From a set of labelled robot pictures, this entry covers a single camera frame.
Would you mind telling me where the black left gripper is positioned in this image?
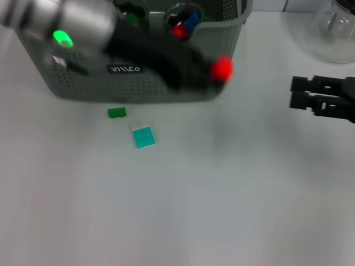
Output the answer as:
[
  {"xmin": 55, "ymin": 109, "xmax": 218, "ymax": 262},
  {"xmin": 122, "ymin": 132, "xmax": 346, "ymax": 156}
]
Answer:
[{"xmin": 104, "ymin": 23, "xmax": 228, "ymax": 94}]

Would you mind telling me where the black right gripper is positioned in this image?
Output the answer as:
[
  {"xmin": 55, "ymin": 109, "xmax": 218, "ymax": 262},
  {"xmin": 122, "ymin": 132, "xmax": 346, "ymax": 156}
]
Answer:
[{"xmin": 288, "ymin": 75, "xmax": 355, "ymax": 124}]

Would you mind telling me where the red sloped toy block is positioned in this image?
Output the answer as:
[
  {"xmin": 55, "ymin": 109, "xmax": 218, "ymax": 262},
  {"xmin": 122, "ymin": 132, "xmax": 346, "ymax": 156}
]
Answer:
[{"xmin": 210, "ymin": 54, "xmax": 235, "ymax": 83}]

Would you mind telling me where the small red toy block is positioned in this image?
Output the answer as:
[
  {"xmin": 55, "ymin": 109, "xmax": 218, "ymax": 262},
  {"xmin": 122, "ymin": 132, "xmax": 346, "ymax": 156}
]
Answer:
[{"xmin": 169, "ymin": 23, "xmax": 191, "ymax": 41}]

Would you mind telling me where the blue square toy brick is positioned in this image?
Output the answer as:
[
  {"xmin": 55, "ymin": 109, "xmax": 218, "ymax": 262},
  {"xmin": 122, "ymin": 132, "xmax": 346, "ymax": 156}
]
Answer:
[{"xmin": 185, "ymin": 11, "xmax": 201, "ymax": 30}]

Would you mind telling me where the glass teacup black base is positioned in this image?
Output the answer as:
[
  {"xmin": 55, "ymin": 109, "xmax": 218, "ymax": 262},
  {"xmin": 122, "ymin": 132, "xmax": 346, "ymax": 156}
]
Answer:
[
  {"xmin": 119, "ymin": 0, "xmax": 149, "ymax": 27},
  {"xmin": 164, "ymin": 2, "xmax": 206, "ymax": 42}
]

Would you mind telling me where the teal toy brick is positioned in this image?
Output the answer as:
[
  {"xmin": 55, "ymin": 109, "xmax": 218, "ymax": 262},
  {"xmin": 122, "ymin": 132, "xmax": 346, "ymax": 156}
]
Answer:
[{"xmin": 133, "ymin": 126, "xmax": 156, "ymax": 150}]

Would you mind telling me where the grey-green perforated storage bin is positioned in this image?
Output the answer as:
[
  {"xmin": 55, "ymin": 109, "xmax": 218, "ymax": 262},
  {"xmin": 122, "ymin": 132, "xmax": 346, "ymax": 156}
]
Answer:
[{"xmin": 16, "ymin": 0, "xmax": 253, "ymax": 104}]

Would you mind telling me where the clear glass carafe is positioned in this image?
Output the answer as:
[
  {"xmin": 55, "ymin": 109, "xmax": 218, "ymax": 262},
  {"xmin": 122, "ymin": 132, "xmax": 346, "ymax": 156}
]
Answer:
[{"xmin": 306, "ymin": 0, "xmax": 355, "ymax": 64}]

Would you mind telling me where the black carafe lid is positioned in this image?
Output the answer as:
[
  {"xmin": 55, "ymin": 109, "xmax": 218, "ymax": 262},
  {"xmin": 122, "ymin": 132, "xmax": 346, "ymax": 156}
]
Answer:
[{"xmin": 334, "ymin": 0, "xmax": 355, "ymax": 14}]

